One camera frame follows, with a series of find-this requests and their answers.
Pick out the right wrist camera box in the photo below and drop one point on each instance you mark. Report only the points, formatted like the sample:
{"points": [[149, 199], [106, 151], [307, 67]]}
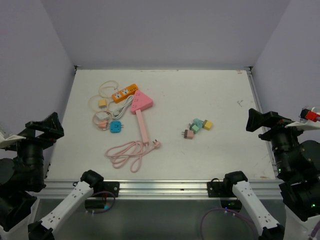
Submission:
{"points": [[309, 119]]}

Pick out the brown-pink plug block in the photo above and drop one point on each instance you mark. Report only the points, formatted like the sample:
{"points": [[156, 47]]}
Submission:
{"points": [[188, 134]]}

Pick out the aluminium front rail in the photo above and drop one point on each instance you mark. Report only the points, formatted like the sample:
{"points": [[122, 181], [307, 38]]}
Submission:
{"points": [[265, 189]]}

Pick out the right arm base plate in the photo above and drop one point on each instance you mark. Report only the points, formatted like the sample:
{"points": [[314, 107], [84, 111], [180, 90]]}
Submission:
{"points": [[220, 189]]}

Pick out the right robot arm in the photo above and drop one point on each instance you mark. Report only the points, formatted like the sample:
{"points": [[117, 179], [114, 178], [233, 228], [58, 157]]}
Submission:
{"points": [[298, 166]]}

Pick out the long pink power strip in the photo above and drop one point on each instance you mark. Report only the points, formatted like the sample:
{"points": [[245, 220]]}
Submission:
{"points": [[142, 127]]}

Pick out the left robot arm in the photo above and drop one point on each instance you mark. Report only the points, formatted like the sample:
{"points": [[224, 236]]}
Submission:
{"points": [[32, 207]]}

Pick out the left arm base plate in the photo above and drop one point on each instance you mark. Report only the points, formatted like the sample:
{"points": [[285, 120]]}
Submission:
{"points": [[109, 186]]}

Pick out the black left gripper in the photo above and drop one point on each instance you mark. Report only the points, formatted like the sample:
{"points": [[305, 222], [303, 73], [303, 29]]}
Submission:
{"points": [[52, 129]]}

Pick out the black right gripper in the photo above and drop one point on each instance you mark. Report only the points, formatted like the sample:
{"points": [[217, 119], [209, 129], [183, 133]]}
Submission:
{"points": [[256, 119]]}

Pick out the pink triangular power strip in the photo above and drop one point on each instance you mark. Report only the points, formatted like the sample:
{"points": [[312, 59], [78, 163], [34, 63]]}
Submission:
{"points": [[140, 102]]}

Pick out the blue square adapter plug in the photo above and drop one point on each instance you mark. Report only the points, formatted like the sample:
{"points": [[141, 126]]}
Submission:
{"points": [[115, 126]]}

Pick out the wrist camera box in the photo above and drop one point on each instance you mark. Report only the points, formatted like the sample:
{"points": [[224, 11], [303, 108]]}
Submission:
{"points": [[7, 139], [309, 119]]}

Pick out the pink charger plug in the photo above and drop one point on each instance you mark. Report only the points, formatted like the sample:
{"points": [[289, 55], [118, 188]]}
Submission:
{"points": [[103, 125]]}

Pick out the orange power strip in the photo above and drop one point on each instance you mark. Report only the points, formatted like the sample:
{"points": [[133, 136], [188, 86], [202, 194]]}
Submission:
{"points": [[123, 94]]}

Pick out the teal plug block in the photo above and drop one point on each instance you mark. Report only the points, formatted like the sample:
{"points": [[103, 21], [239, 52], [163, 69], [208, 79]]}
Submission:
{"points": [[198, 122]]}

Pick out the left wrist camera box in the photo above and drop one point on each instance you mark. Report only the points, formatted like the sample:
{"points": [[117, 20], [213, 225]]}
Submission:
{"points": [[7, 139]]}

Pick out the yellow plug block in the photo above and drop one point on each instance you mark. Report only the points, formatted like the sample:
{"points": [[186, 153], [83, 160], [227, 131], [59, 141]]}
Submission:
{"points": [[207, 125]]}

